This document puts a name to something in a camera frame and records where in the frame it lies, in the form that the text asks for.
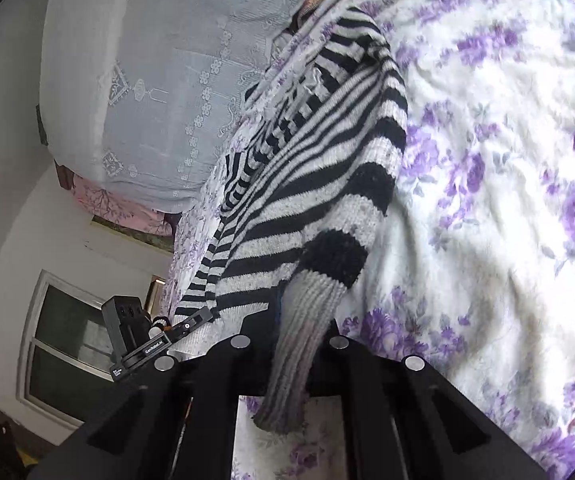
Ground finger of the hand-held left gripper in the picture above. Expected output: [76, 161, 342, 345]
[160, 307, 213, 343]

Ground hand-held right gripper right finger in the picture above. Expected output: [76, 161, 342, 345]
[307, 319, 554, 480]

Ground dark cloth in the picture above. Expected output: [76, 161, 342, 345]
[275, 0, 328, 53]

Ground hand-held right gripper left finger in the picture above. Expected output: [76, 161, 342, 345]
[26, 304, 288, 480]

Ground pink floral cloth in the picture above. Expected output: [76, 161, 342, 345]
[72, 177, 176, 238]

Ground white lace cover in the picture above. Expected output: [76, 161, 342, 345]
[39, 0, 328, 201]

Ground purple floral bed sheet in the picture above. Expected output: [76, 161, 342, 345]
[165, 0, 575, 480]

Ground white framed window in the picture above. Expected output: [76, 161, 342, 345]
[18, 270, 178, 428]

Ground dark green patterned panel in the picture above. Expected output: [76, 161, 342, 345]
[90, 215, 173, 253]

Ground black and grey striped sweater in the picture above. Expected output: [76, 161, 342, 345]
[174, 6, 408, 433]

